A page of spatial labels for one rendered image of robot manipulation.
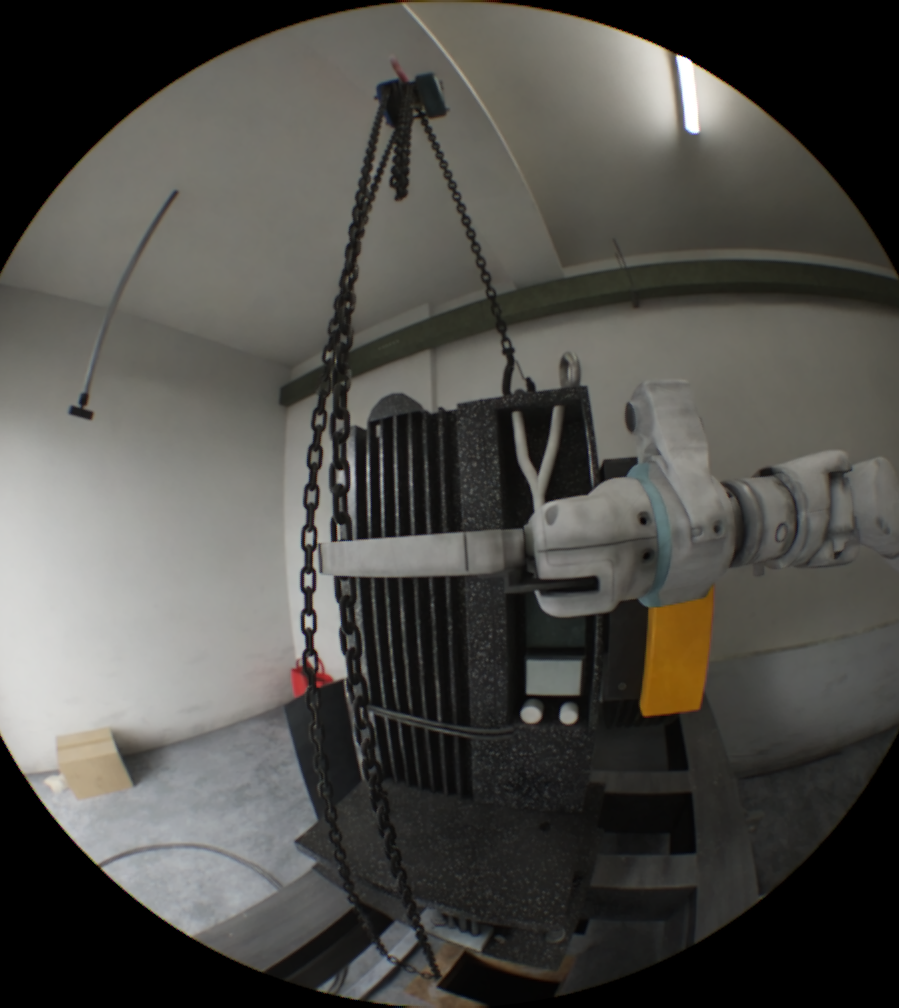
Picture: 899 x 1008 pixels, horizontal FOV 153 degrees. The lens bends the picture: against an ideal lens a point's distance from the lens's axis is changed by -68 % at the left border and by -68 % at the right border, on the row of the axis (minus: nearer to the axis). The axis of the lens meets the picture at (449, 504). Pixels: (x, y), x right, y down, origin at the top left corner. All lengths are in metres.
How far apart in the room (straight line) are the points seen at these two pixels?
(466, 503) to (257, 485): 2.37
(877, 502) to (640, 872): 0.80
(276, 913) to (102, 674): 1.93
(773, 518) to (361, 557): 0.25
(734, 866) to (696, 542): 0.87
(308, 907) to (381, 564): 0.81
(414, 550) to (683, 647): 0.32
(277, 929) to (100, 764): 1.67
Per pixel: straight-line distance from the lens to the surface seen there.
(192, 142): 1.76
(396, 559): 0.17
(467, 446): 0.50
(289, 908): 0.89
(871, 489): 0.33
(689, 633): 0.40
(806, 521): 0.25
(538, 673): 0.54
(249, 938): 0.88
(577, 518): 0.15
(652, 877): 0.91
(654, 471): 0.21
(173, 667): 2.59
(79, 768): 2.38
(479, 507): 0.48
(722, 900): 0.92
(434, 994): 1.45
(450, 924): 0.76
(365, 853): 0.65
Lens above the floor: 1.42
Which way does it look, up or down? 4 degrees up
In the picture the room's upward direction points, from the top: 3 degrees counter-clockwise
